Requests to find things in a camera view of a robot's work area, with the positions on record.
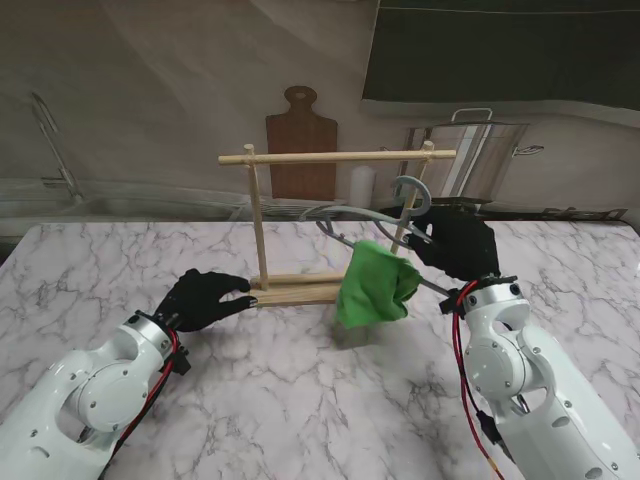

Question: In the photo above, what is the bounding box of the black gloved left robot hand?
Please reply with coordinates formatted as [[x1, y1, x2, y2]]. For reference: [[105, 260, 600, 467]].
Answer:
[[158, 268, 259, 334]]

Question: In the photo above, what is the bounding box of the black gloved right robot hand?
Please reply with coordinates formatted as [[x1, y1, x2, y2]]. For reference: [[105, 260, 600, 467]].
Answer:
[[407, 204, 501, 282]]

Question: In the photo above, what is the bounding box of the grey clothes hanger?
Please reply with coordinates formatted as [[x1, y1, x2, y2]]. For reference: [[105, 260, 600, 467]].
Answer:
[[299, 174, 459, 299]]

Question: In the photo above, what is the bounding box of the wooden rack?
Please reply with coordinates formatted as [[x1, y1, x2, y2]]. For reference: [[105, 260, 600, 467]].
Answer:
[[217, 140, 457, 307]]

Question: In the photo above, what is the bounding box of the green microfibre towel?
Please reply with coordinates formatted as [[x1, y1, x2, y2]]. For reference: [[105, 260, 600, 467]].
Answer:
[[334, 239, 421, 330]]

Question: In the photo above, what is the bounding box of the steel stockpot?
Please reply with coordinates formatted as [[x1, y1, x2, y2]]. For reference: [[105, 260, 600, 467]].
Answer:
[[392, 107, 544, 204]]

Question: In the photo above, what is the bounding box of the white candle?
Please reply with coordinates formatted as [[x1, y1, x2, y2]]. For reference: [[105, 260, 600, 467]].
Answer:
[[348, 164, 376, 213]]

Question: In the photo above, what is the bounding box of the brown wooden cutting board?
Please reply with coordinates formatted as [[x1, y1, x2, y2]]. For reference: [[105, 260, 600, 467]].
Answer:
[[264, 85, 339, 202]]

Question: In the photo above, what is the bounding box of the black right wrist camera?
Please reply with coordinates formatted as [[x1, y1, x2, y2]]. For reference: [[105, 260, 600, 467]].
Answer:
[[439, 289, 469, 315]]

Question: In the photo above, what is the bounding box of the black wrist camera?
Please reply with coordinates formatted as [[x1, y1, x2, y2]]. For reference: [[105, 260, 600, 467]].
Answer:
[[167, 347, 192, 377], [439, 289, 469, 315]]

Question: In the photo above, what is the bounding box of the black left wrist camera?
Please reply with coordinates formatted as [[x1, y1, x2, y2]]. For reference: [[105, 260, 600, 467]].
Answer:
[[167, 347, 192, 377]]

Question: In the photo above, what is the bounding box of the red black left arm cable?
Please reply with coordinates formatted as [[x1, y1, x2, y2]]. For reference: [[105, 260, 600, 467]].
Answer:
[[97, 327, 184, 480]]

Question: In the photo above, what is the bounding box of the red black arm cable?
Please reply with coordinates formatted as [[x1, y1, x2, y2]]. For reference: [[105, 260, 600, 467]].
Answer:
[[451, 282, 519, 471], [97, 327, 184, 480]]

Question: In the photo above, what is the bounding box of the red black right arm cable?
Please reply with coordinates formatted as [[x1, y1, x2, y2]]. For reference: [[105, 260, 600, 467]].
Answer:
[[451, 282, 519, 471]]

